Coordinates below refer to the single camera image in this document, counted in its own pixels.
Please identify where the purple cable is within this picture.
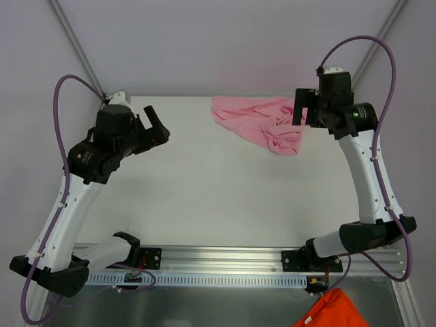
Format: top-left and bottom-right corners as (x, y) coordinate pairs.
(315, 35), (413, 282)
(20, 74), (157, 324)

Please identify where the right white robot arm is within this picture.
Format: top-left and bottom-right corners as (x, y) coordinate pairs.
(292, 67), (416, 270)

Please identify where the right aluminium frame post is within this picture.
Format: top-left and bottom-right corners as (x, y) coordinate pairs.
(350, 0), (409, 90)

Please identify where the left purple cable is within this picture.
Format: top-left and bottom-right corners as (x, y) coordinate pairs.
(20, 74), (157, 324)

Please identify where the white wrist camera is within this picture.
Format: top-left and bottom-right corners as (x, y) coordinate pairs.
(106, 90), (131, 107)
(324, 66), (343, 74)

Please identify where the left aluminium frame post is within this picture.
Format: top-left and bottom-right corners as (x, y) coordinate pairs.
(46, 0), (104, 93)

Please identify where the pink t shirt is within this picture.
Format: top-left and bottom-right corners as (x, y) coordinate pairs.
(211, 96), (304, 156)

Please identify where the orange t shirt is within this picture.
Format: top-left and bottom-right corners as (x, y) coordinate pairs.
(293, 289), (369, 327)

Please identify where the aluminium frame post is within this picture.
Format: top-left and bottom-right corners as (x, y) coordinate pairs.
(46, 0), (104, 93)
(350, 0), (409, 90)

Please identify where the slotted cable duct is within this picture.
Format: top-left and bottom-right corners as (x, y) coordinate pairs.
(87, 271), (307, 289)

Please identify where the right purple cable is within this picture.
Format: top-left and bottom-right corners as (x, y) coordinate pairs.
(315, 35), (413, 282)

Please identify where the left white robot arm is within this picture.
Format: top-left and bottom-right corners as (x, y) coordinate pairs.
(10, 104), (170, 298)

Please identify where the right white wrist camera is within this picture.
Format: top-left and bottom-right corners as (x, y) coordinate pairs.
(324, 66), (343, 74)

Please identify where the aluminium mounting rail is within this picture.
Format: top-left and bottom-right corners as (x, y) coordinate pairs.
(73, 243), (405, 275)

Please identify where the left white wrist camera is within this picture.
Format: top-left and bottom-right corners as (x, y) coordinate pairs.
(106, 90), (131, 107)

